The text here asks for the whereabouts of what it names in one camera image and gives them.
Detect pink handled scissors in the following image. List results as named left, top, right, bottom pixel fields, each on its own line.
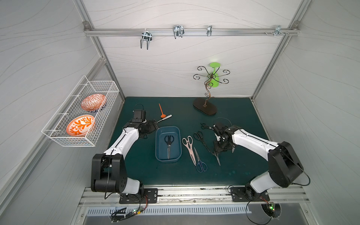
left=182, top=136, right=197, bottom=166

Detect black scissors small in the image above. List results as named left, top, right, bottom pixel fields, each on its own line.
left=213, top=151, right=221, bottom=166

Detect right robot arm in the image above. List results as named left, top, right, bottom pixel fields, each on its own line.
left=212, top=123, right=304, bottom=200

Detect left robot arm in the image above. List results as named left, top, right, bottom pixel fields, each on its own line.
left=91, top=120, right=159, bottom=197

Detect black scissors top thin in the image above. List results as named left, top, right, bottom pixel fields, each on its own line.
left=200, top=123, right=213, bottom=130

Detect blue plastic storage box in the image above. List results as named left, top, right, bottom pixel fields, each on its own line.
left=155, top=126, right=182, bottom=163

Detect orange plastic spoon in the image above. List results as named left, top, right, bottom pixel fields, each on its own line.
left=158, top=103, right=166, bottom=119

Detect black metal tree stand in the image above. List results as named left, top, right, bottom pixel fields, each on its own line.
left=193, top=66, right=231, bottom=115

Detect orange patterned bowl rear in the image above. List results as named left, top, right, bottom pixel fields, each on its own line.
left=80, top=94, right=107, bottom=113

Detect orange patterned bowl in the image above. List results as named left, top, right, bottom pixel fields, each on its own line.
left=80, top=94, right=107, bottom=113
left=66, top=114, right=95, bottom=137

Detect orange patterned bowl front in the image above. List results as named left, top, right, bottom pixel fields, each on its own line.
left=66, top=114, right=95, bottom=137

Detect white vent strip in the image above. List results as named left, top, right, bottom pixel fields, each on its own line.
left=86, top=204, right=252, bottom=217

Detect metal double hook left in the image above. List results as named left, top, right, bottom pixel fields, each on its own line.
left=140, top=31, right=152, bottom=50

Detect metal double hook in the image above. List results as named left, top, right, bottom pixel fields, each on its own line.
left=140, top=31, right=152, bottom=50
left=172, top=25, right=185, bottom=39

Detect metal double hook middle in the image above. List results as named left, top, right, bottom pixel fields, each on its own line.
left=172, top=25, right=185, bottom=39

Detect metal single hook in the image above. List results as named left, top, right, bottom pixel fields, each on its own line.
left=207, top=25, right=212, bottom=37

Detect metal hook right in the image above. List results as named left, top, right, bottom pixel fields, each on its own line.
left=264, top=25, right=290, bottom=37

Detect metal spoon white handle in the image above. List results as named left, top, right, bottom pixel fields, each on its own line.
left=157, top=115, right=172, bottom=123

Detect blue handled scissors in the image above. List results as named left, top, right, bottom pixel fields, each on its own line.
left=193, top=147, right=208, bottom=173

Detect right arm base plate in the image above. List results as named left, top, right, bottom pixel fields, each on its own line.
left=227, top=185, right=270, bottom=202

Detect white wire basket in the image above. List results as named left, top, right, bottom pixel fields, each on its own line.
left=42, top=76, right=119, bottom=147

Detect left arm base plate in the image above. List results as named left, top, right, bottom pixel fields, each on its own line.
left=119, top=188, right=158, bottom=204

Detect aluminium front rail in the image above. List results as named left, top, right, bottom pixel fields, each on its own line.
left=78, top=185, right=310, bottom=207

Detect aluminium rail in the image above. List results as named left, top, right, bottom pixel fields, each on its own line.
left=78, top=185, right=310, bottom=207
left=84, top=28, right=300, bottom=37

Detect aluminium top rail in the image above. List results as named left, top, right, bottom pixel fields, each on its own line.
left=84, top=28, right=300, bottom=37

